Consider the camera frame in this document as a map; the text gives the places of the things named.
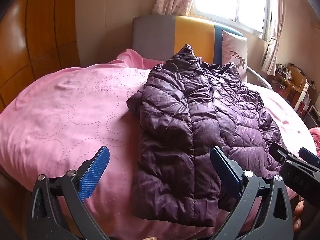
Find purple quilted down jacket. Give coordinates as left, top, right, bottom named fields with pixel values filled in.
left=127, top=45, right=283, bottom=227

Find bright bedroom window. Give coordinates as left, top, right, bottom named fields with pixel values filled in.
left=192, top=0, right=271, bottom=40

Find person's right hand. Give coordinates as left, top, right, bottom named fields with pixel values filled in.
left=293, top=199, right=304, bottom=232

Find red orange ruffled quilt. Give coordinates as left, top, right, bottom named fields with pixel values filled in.
left=309, top=127, right=320, bottom=157

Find pink dotted bed cover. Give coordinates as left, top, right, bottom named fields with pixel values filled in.
left=1, top=49, right=316, bottom=239

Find cluttered wooden desk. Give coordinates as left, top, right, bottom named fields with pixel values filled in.
left=270, top=63, right=319, bottom=118

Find right pink curtain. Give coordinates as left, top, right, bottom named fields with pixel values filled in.
left=261, top=0, right=285, bottom=76

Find pink deer print pillow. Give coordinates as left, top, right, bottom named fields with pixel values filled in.
left=222, top=30, right=248, bottom=82

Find grey yellow blue headboard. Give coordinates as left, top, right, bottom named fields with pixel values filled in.
left=132, top=15, right=242, bottom=65

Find wooden wardrobe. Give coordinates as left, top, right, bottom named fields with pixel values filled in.
left=1, top=0, right=80, bottom=109

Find grey curved bed rail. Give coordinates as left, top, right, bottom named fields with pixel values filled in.
left=247, top=66, right=273, bottom=90

